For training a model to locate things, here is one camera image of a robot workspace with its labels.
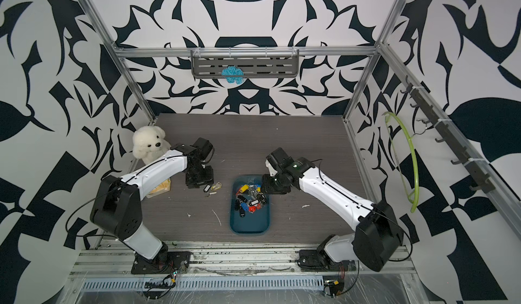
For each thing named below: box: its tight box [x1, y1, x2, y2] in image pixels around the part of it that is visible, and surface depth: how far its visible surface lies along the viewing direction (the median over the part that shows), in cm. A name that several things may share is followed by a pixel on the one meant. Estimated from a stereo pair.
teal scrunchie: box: [221, 65, 245, 85], surface depth 93 cm
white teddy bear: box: [132, 125, 172, 165], surface depth 89 cm
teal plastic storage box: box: [229, 174, 270, 235], surface depth 87 cm
